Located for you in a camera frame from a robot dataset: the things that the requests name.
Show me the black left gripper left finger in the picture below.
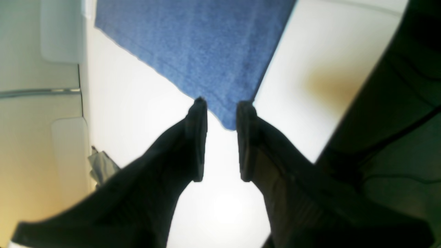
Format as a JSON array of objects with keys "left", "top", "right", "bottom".
[{"left": 11, "top": 97, "right": 207, "bottom": 248}]

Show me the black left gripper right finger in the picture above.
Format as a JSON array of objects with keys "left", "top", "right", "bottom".
[{"left": 236, "top": 101, "right": 434, "bottom": 248}]

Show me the blue T-shirt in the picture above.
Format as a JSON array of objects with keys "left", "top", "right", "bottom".
[{"left": 95, "top": 0, "right": 296, "bottom": 131}]

